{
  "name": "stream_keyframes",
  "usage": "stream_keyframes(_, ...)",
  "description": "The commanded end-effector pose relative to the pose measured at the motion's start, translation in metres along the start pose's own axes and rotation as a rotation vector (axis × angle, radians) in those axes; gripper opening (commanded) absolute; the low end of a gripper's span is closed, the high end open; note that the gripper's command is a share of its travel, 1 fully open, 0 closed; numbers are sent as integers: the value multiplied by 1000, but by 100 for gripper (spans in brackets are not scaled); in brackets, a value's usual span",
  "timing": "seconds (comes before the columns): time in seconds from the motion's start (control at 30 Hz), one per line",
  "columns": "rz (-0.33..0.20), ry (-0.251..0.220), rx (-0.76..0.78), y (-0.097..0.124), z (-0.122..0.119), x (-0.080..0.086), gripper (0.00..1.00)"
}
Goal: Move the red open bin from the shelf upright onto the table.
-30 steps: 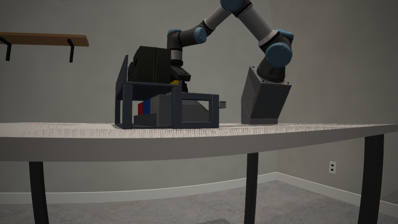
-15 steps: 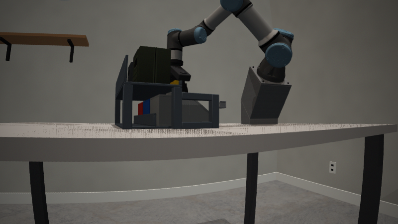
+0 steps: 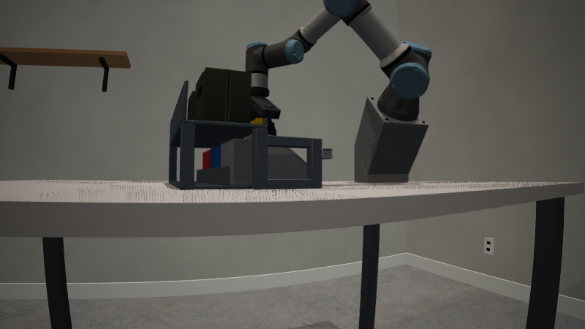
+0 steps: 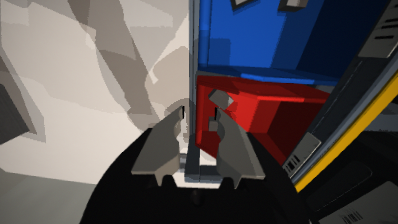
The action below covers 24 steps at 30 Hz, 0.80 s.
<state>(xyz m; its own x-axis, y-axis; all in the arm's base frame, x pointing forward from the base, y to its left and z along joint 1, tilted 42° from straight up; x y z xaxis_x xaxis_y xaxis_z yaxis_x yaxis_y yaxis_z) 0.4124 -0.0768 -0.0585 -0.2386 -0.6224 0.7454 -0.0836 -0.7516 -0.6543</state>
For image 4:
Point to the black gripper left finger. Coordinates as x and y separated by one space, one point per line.
141 165

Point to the yellow flat bar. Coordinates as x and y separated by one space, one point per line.
387 93

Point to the red bin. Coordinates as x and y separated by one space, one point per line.
277 114

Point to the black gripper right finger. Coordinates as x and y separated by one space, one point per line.
253 169

